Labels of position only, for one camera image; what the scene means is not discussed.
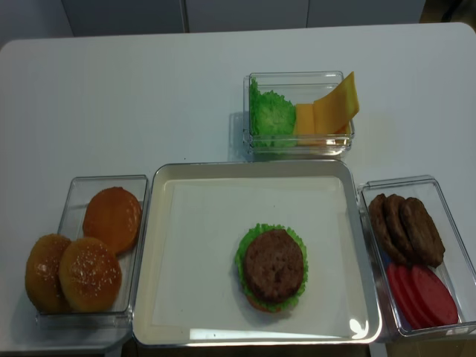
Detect yellow cheese slice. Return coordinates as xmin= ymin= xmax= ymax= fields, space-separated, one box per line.
xmin=312 ymin=71 xmax=359 ymax=135

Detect clear lettuce cheese container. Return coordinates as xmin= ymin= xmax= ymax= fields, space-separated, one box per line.
xmin=242 ymin=71 xmax=355 ymax=161

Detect yellow cheese slices in container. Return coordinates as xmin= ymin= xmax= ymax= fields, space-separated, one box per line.
xmin=292 ymin=103 xmax=352 ymax=147

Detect white paper tray liner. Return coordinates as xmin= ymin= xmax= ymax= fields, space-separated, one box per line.
xmin=153 ymin=177 xmax=368 ymax=338

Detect green lettuce in container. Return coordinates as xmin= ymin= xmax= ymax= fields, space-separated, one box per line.
xmin=249 ymin=77 xmax=296 ymax=148

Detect metal baking tray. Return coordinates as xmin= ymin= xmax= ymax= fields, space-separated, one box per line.
xmin=132 ymin=160 xmax=383 ymax=347

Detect green lettuce leaf on burger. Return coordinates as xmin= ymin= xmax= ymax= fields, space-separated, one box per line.
xmin=234 ymin=223 xmax=309 ymax=313

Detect brown meat patty on burger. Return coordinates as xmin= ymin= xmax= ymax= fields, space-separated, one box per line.
xmin=243 ymin=228 xmax=304 ymax=304

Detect flat orange bun bottom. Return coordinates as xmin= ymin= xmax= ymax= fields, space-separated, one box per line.
xmin=83 ymin=187 xmax=142 ymax=255

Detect left brown meat patty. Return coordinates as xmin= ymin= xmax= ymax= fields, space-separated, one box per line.
xmin=368 ymin=193 xmax=408 ymax=265

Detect middle brown meat patty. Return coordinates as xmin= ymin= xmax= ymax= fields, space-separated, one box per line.
xmin=384 ymin=194 xmax=418 ymax=263

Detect clear bun container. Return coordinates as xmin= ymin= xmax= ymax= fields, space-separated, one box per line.
xmin=36 ymin=175 xmax=149 ymax=329

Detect right sesame bun top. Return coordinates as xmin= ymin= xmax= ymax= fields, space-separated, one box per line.
xmin=58 ymin=237 xmax=122 ymax=313

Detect sesame bun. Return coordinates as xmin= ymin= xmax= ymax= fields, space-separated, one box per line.
xmin=58 ymin=237 xmax=122 ymax=313
xmin=25 ymin=234 xmax=71 ymax=314

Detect right brown meat patty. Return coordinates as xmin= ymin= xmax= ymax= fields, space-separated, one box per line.
xmin=399 ymin=197 xmax=446 ymax=268

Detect left sesame bun top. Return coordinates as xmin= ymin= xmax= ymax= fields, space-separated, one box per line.
xmin=25 ymin=234 xmax=71 ymax=314

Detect middle red tomato slice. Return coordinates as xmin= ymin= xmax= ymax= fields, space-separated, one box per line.
xmin=396 ymin=266 xmax=437 ymax=329

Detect clear patty tomato container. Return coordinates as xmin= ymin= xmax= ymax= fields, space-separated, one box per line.
xmin=357 ymin=176 xmax=475 ymax=341

